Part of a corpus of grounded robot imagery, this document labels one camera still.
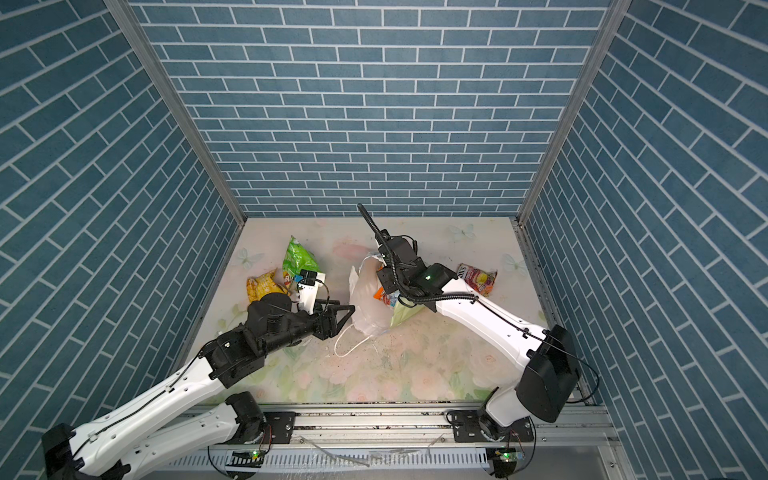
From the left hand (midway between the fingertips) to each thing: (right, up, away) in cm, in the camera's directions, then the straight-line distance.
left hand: (355, 311), depth 69 cm
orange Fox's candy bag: (+7, -1, +23) cm, 24 cm away
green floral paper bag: (+2, -6, +21) cm, 22 cm away
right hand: (+8, +10, +11) cm, 17 cm away
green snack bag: (-22, +11, +25) cm, 35 cm away
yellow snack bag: (-34, +2, +27) cm, 44 cm away
